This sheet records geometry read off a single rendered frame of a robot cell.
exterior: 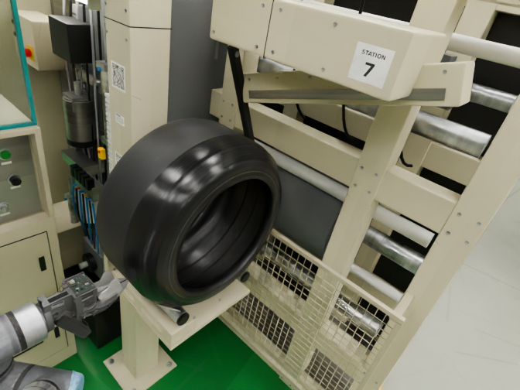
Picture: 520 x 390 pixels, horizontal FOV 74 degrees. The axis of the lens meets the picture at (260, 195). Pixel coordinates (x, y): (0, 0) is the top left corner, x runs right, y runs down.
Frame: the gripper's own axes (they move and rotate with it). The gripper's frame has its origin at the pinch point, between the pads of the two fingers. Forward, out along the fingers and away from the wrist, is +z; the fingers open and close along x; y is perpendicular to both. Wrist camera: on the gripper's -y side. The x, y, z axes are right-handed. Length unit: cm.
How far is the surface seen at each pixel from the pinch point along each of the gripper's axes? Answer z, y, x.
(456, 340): 189, -105, -91
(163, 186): 7.8, 31.2, -5.3
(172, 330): 10.4, -19.5, -9.0
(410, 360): 147, -105, -73
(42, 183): 3, 0, 61
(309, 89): 58, 51, -7
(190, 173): 13.3, 34.4, -7.9
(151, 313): 9.2, -19.6, 0.4
